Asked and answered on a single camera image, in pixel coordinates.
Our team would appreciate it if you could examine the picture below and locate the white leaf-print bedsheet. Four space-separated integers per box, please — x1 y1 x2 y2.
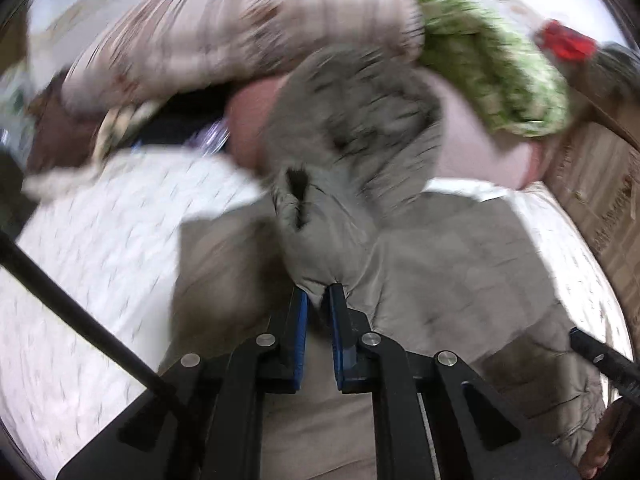
0 150 632 480

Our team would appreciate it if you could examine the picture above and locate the striped pink pillow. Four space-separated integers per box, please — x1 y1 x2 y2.
60 0 427 112

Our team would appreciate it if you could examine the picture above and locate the grey quilted jacket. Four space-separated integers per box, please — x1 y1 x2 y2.
172 45 608 480

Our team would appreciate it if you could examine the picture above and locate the striped floral brown cushion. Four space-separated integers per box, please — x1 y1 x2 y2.
542 120 640 313

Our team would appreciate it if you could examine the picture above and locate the clear plastic bag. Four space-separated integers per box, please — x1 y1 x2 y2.
0 67 37 161

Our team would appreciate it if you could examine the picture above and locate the black cable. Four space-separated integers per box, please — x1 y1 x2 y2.
0 232 202 427

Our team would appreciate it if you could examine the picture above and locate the pink round cushion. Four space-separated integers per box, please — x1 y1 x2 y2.
225 67 547 192

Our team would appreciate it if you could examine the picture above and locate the red cloth item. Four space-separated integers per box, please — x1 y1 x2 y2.
532 20 599 64

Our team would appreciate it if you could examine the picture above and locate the dark brown cloth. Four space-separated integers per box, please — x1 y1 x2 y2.
25 85 112 177

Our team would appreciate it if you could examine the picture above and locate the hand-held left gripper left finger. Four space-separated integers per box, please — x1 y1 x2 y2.
117 287 308 480

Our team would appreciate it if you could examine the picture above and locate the person's right hand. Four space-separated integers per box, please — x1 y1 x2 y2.
579 399 627 480

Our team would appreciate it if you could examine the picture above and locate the cream patterned cloth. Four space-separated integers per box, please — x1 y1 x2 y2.
94 101 162 162

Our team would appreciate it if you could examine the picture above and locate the black cloth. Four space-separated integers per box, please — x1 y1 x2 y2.
139 87 233 147

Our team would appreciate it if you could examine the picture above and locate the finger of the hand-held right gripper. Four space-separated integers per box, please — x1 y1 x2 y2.
569 326 640 400

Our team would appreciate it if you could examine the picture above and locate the green printed blanket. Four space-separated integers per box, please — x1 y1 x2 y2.
384 0 572 139

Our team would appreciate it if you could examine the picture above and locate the grey checked cloth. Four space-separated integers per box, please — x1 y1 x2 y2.
565 42 640 107

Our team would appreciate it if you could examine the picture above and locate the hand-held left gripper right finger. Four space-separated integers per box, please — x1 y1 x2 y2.
327 284 521 480

